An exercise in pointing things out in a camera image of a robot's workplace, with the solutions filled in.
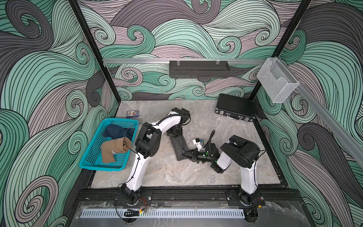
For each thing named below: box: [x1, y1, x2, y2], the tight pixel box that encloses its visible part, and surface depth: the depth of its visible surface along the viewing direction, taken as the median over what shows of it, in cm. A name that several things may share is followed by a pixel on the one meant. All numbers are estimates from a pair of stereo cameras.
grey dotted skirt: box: [169, 135, 191, 162], surface depth 89 cm
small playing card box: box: [126, 110, 140, 118], surface depth 112 cm
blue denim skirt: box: [103, 123, 136, 140], surface depth 94 cm
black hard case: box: [214, 93, 256, 122], surface depth 117 cm
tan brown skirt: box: [100, 136, 132, 164], surface depth 85 cm
